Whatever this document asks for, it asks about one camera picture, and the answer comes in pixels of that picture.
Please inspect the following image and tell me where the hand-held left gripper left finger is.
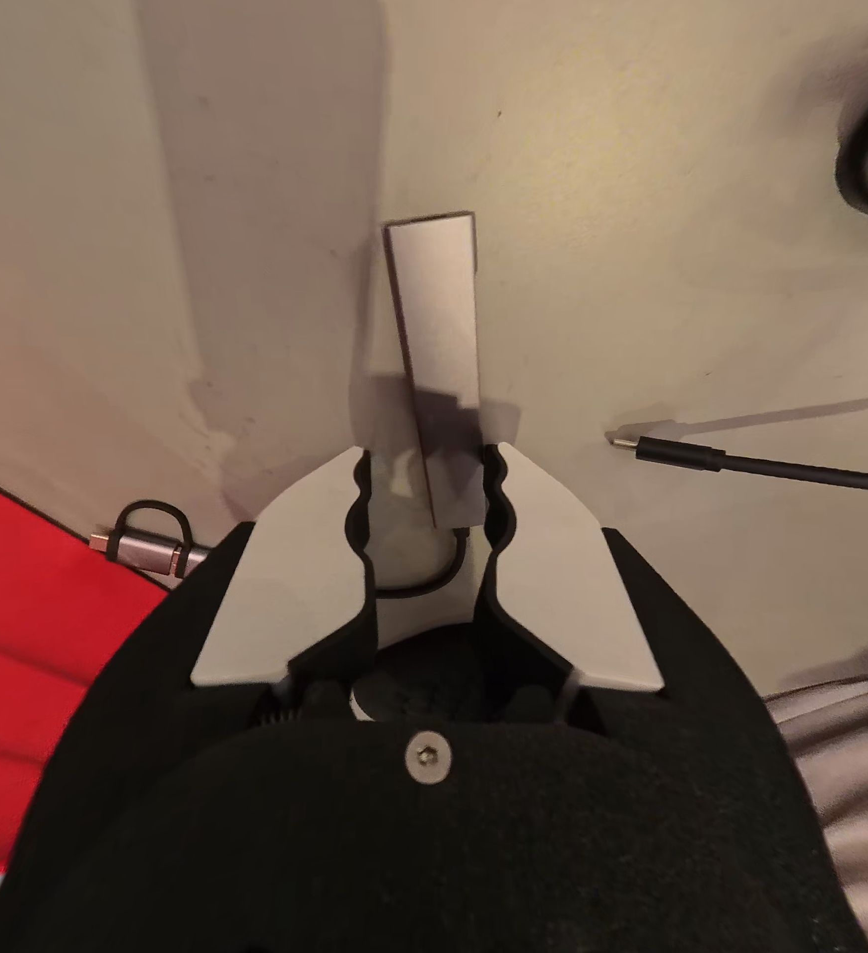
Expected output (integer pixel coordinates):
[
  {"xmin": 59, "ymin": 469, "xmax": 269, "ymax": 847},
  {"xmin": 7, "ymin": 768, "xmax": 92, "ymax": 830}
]
[{"xmin": 190, "ymin": 444, "xmax": 380, "ymax": 704}]

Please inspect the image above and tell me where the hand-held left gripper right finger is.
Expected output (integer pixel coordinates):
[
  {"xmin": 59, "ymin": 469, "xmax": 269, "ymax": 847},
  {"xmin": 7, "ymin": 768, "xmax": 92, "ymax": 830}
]
[{"xmin": 478, "ymin": 441, "xmax": 666, "ymax": 716}]

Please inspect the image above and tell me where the hub cable with grey plug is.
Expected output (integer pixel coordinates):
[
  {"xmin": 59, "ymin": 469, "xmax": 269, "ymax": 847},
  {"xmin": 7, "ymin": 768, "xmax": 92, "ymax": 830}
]
[{"xmin": 90, "ymin": 499, "xmax": 473, "ymax": 598}]

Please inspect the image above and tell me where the black usb-c cable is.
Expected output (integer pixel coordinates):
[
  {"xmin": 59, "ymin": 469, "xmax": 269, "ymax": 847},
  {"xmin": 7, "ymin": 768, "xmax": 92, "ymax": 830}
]
[{"xmin": 608, "ymin": 430, "xmax": 868, "ymax": 498}]

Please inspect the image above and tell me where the grey aluminium usb hub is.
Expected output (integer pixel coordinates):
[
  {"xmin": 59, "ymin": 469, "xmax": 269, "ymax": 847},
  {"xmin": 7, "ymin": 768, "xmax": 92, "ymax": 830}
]
[{"xmin": 380, "ymin": 211, "xmax": 507, "ymax": 531}]

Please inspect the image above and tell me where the red panel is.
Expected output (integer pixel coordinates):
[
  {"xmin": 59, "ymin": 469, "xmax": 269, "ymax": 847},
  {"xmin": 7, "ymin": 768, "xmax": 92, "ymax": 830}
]
[{"xmin": 0, "ymin": 462, "xmax": 176, "ymax": 883}]

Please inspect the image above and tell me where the grey cloth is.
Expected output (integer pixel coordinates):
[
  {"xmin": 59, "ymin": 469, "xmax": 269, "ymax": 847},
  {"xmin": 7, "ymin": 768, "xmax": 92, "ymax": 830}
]
[{"xmin": 763, "ymin": 665, "xmax": 868, "ymax": 953}]

